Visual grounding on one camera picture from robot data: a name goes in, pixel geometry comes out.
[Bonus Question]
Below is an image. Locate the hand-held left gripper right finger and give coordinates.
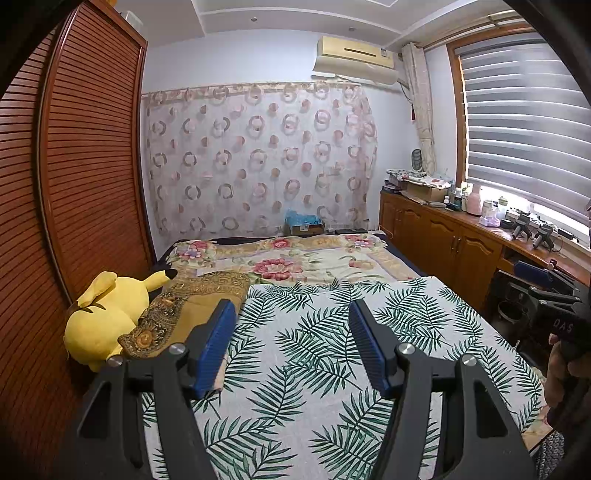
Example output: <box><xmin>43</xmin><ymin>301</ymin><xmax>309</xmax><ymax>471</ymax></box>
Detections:
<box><xmin>348</xmin><ymin>299</ymin><xmax>539</xmax><ymax>480</ymax></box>

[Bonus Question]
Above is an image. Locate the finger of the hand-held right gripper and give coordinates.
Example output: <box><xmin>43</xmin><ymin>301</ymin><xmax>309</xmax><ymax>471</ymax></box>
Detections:
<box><xmin>529</xmin><ymin>285</ymin><xmax>583</xmax><ymax>308</ymax></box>
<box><xmin>513</xmin><ymin>259</ymin><xmax>578</xmax><ymax>294</ymax></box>

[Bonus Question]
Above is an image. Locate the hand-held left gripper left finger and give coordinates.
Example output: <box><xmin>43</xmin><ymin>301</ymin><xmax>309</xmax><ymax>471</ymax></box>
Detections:
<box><xmin>55</xmin><ymin>299</ymin><xmax>237</xmax><ymax>480</ymax></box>

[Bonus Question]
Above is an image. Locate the golden brown patterned shirt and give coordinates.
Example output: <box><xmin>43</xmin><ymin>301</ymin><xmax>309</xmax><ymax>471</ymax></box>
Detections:
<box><xmin>117</xmin><ymin>271</ymin><xmax>251</xmax><ymax>361</ymax></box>

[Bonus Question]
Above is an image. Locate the person's right hand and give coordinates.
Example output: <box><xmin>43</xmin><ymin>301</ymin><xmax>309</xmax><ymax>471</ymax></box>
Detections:
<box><xmin>544</xmin><ymin>333</ymin><xmax>591</xmax><ymax>432</ymax></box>

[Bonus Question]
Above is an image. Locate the dark round bin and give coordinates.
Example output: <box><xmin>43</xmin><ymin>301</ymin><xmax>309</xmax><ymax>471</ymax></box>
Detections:
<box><xmin>492</xmin><ymin>272</ymin><xmax>532</xmax><ymax>328</ymax></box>

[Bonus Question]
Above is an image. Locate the green leaf print cloth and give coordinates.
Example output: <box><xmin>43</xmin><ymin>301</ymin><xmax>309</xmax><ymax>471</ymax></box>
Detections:
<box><xmin>139</xmin><ymin>276</ymin><xmax>548</xmax><ymax>480</ymax></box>

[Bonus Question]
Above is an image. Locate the long wooden cabinet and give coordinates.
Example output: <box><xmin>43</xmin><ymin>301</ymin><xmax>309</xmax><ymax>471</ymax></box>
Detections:
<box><xmin>379</xmin><ymin>189</ymin><xmax>591</xmax><ymax>324</ymax></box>

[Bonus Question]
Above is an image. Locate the yellow plush toy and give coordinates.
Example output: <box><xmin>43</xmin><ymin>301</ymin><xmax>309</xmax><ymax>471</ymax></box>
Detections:
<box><xmin>64</xmin><ymin>270</ymin><xmax>178</xmax><ymax>372</ymax></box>

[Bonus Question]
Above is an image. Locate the person's grey patterned clothing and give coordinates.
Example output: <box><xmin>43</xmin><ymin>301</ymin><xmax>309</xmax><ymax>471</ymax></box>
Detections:
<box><xmin>540</xmin><ymin>431</ymin><xmax>566</xmax><ymax>467</ymax></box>

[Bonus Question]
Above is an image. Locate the open cardboard box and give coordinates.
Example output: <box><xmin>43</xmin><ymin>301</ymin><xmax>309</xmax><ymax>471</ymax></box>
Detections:
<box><xmin>404</xmin><ymin>182</ymin><xmax>446</xmax><ymax>204</ymax></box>

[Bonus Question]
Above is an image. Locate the grey striped window blind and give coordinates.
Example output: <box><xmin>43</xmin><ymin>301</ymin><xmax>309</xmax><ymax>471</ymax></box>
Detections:
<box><xmin>457</xmin><ymin>39</ymin><xmax>591</xmax><ymax>217</ymax></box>

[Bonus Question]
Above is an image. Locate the blue plastic bag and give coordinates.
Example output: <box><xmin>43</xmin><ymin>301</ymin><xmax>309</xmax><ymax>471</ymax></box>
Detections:
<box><xmin>284</xmin><ymin>209</ymin><xmax>324</xmax><ymax>227</ymax></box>

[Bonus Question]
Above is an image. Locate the sheer circle print curtain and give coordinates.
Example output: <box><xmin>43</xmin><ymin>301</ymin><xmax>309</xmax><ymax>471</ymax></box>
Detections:
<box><xmin>142</xmin><ymin>80</ymin><xmax>378</xmax><ymax>238</ymax></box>

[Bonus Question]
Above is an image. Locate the tied floral drape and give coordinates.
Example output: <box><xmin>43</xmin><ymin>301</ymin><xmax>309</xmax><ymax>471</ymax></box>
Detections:
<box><xmin>401</xmin><ymin>42</ymin><xmax>437</xmax><ymax>174</ymax></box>

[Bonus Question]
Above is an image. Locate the wooden louvered wardrobe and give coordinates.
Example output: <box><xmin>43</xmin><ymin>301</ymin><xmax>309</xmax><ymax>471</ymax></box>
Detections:
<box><xmin>0</xmin><ymin>0</ymin><xmax>155</xmax><ymax>480</ymax></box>

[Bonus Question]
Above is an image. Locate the wooden window frame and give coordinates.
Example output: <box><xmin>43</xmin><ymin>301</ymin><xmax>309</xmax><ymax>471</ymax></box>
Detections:
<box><xmin>445</xmin><ymin>34</ymin><xmax>468</xmax><ymax>185</ymax></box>

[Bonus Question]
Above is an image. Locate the beige wall air conditioner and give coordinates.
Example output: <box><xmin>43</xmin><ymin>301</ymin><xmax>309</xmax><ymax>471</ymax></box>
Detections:
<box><xmin>312</xmin><ymin>36</ymin><xmax>399</xmax><ymax>86</ymax></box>

